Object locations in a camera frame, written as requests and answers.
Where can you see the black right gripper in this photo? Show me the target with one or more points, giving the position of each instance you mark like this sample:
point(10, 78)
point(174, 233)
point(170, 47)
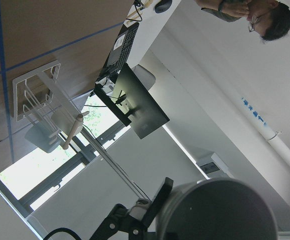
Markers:
point(136, 220)

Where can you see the grey plastic cup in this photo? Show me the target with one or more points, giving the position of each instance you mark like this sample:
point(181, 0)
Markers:
point(215, 209)

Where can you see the light blue plastic cup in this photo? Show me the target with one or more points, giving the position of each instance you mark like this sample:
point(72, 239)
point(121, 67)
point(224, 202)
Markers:
point(39, 136)

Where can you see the white plastic cup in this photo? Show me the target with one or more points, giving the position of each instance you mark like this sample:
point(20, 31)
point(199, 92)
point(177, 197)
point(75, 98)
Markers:
point(63, 121)

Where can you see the black computer monitor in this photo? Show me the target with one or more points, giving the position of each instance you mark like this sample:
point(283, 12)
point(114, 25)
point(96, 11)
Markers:
point(132, 103)

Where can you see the black keyboard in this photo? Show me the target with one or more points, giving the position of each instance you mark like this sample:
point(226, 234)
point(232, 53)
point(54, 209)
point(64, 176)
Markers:
point(121, 49)

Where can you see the black computer mouse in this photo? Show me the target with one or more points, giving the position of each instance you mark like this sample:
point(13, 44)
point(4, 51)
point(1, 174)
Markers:
point(162, 6)

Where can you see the seated person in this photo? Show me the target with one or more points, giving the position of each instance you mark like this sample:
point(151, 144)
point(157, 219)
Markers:
point(269, 18)

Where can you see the white wire cup rack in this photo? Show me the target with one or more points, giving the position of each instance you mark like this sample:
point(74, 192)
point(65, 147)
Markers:
point(37, 94)

